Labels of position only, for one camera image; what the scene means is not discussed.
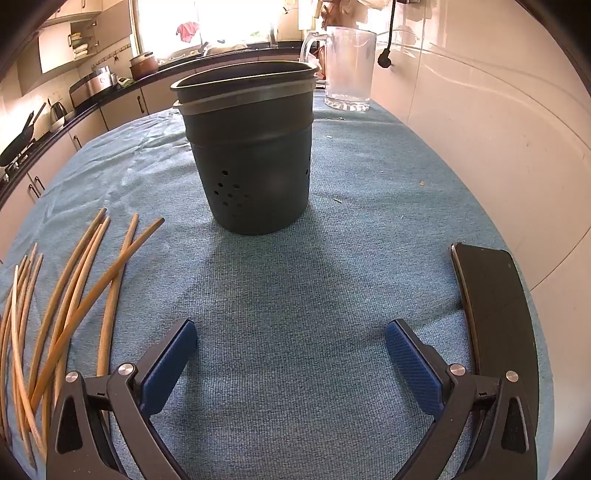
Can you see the blue tablecloth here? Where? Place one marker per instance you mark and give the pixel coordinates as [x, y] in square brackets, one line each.
[295, 286]

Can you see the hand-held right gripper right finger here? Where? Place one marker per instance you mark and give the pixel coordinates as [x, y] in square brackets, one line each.
[413, 369]

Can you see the brown clay pot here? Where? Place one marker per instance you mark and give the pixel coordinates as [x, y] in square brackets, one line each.
[144, 69]

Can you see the beige base cabinets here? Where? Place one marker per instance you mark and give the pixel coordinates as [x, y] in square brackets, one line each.
[120, 113]

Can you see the kitchen window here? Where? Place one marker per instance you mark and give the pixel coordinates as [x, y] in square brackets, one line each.
[221, 18]

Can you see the hanging clear plastic bags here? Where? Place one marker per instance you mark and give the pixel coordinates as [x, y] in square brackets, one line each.
[332, 14]

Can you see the steel electric kettle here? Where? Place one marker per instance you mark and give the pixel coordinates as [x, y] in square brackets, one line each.
[56, 115]

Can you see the dark grey utensil holder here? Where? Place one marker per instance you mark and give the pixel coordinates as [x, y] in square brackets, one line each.
[254, 161]

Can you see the black wok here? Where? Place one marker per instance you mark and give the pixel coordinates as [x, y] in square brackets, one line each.
[18, 145]

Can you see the pink cloth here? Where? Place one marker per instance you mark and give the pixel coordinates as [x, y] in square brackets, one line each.
[188, 31]

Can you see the clear glass cup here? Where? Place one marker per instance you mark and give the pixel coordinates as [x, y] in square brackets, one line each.
[348, 64]

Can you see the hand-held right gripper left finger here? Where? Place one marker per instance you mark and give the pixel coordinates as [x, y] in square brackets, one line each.
[166, 369]

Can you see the bunch of wooden chopsticks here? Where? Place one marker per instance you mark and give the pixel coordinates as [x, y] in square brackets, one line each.
[109, 323]

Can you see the open wall cabinet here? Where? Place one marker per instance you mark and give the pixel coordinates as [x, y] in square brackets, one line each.
[55, 50]

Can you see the black smartphone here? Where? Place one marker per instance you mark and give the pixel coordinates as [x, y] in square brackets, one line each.
[498, 300]

